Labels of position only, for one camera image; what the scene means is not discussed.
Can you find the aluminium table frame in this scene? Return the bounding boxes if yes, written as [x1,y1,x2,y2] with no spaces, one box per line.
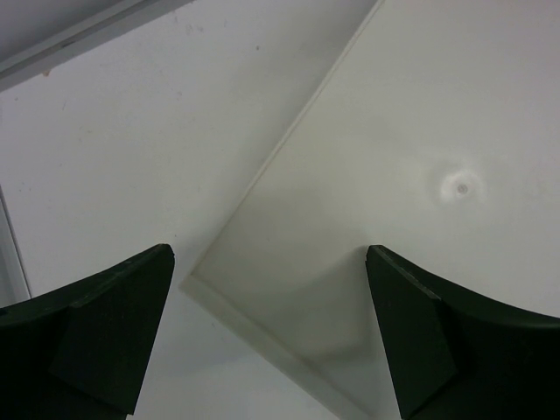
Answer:
[1,0,188,306]

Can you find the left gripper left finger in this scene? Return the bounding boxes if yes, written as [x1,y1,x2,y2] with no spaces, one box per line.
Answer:
[1,244,175,419]

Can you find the white drawer box pastel drawers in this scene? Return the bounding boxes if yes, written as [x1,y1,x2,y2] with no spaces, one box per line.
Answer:
[184,1,559,419]

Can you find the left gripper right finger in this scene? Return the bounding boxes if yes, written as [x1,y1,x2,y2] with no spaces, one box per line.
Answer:
[366,245,559,419]

